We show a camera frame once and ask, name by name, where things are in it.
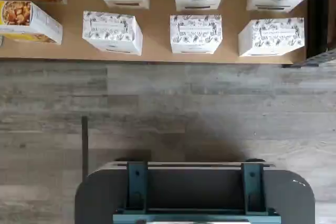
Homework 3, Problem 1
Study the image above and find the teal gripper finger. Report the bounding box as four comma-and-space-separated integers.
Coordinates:
125, 161, 148, 216
240, 163, 266, 216

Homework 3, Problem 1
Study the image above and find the white patterned boxes group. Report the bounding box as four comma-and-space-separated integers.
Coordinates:
0, 0, 308, 65

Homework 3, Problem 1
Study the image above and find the grey perforated metal rail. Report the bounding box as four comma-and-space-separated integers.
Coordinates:
281, 49, 336, 69

